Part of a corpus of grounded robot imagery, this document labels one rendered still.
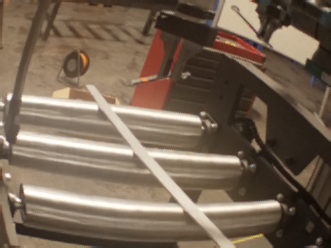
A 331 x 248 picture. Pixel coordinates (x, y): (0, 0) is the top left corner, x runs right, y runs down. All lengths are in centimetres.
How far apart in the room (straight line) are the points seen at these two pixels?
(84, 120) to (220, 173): 46
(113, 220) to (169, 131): 72
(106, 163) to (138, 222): 29
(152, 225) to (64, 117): 59
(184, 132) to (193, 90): 176
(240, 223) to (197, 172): 30
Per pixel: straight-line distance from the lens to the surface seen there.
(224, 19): 591
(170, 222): 121
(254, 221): 136
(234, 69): 182
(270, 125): 163
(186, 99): 357
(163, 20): 108
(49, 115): 162
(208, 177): 156
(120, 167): 142
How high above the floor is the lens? 150
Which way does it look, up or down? 20 degrees down
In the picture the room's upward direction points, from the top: 19 degrees clockwise
